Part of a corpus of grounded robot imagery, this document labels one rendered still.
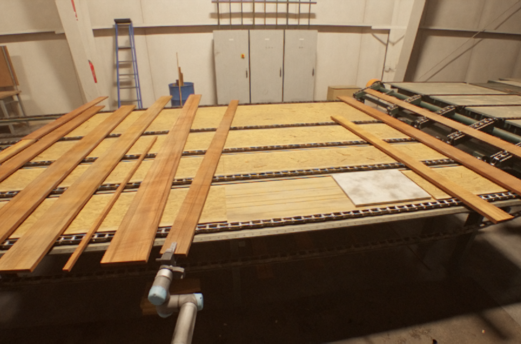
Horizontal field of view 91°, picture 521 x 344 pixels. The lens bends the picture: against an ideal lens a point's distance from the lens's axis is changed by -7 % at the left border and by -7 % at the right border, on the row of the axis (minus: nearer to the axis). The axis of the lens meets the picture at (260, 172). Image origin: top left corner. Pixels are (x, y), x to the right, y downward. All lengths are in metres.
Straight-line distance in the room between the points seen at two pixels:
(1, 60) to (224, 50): 5.19
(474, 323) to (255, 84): 5.98
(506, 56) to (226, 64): 8.64
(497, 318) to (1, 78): 9.53
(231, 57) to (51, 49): 4.31
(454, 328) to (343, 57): 6.86
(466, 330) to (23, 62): 9.17
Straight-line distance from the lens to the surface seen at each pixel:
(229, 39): 6.81
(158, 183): 2.22
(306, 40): 7.12
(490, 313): 2.87
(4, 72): 8.77
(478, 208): 2.28
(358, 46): 8.34
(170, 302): 1.43
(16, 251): 1.98
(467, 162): 3.04
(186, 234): 1.63
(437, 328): 2.55
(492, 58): 11.15
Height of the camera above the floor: 1.89
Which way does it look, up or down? 27 degrees down
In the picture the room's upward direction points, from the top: straight up
